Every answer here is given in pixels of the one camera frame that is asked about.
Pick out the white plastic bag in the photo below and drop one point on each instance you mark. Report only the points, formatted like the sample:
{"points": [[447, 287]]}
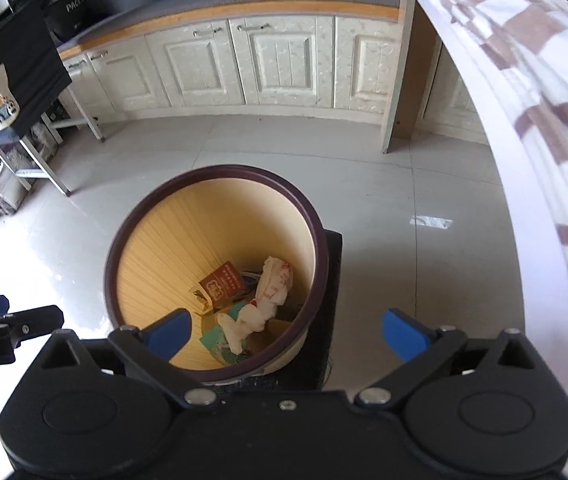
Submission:
{"points": [[276, 280]]}

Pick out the white table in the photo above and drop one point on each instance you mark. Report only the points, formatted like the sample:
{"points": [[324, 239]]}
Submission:
{"points": [[528, 235]]}

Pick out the black hanging cloth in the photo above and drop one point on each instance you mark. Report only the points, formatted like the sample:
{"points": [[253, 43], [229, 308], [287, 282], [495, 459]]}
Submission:
{"points": [[34, 60]]}

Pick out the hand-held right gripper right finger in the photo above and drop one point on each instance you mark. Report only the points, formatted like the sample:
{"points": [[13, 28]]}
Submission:
{"points": [[403, 332]]}

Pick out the brown cardboard piece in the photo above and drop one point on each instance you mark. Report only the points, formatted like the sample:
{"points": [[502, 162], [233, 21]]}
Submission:
{"points": [[279, 332]]}

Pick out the black bag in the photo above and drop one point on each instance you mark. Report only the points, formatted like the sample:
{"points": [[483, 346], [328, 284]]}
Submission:
{"points": [[69, 10]]}

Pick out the red snack packet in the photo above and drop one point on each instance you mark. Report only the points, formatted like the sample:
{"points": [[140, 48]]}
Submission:
{"points": [[221, 285]]}

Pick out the white tissue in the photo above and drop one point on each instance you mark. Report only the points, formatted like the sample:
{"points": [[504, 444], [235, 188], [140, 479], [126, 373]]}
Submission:
{"points": [[239, 325]]}

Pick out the cream cabinet with wooden top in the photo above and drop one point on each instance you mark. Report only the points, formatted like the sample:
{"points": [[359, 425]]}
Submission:
{"points": [[279, 65]]}

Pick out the beige bin with brown rim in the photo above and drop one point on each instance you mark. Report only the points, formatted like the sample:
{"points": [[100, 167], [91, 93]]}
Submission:
{"points": [[174, 240]]}

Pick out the clear plastic storage bag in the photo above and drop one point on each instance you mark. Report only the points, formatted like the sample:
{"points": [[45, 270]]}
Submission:
{"points": [[1, 190]]}

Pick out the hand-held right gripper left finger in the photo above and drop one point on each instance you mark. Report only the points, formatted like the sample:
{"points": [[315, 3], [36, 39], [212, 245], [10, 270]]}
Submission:
{"points": [[169, 332]]}

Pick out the green packet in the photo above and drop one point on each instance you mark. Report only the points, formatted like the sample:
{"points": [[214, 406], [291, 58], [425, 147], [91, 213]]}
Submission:
{"points": [[211, 340]]}

